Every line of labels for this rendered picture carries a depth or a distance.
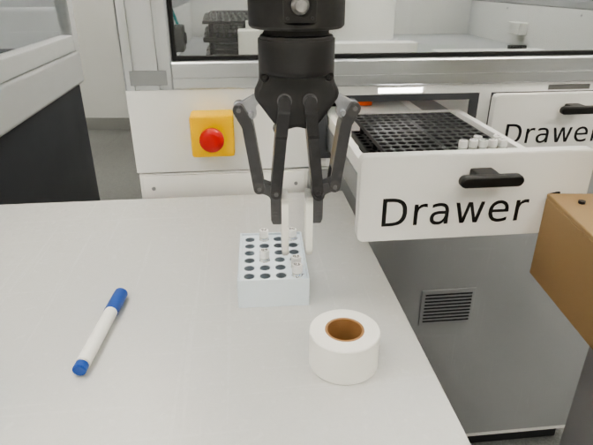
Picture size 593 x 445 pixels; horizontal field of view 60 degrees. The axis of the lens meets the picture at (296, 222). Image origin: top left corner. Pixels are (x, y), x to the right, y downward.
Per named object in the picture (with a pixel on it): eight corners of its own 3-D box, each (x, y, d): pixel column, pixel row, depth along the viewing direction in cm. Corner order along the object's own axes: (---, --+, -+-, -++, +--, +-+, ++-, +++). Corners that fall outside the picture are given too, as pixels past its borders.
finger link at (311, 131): (298, 89, 54) (311, 87, 54) (310, 188, 58) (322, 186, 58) (301, 97, 50) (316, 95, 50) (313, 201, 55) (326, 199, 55)
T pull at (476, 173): (523, 186, 58) (526, 175, 58) (461, 189, 58) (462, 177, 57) (508, 176, 62) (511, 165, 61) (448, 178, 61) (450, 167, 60)
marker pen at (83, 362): (88, 377, 50) (86, 364, 49) (71, 377, 50) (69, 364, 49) (129, 297, 63) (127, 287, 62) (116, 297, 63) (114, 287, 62)
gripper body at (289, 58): (251, 35, 46) (255, 137, 50) (346, 34, 46) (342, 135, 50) (252, 28, 52) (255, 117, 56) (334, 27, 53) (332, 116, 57)
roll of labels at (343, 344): (294, 359, 52) (294, 328, 51) (341, 331, 57) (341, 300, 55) (345, 396, 48) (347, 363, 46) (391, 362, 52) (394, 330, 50)
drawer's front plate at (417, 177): (577, 231, 66) (598, 149, 61) (356, 242, 63) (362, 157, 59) (569, 225, 68) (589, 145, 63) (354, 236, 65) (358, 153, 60)
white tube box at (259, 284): (309, 305, 61) (309, 278, 60) (238, 308, 61) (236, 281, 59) (301, 255, 72) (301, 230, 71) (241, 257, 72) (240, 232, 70)
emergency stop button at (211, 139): (224, 153, 84) (223, 129, 82) (199, 154, 83) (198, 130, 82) (225, 147, 87) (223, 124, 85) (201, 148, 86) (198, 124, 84)
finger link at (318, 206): (311, 176, 57) (337, 175, 57) (310, 217, 59) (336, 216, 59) (312, 181, 55) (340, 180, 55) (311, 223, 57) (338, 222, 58)
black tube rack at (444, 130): (501, 192, 74) (510, 148, 71) (382, 197, 72) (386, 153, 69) (445, 147, 94) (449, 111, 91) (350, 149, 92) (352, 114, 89)
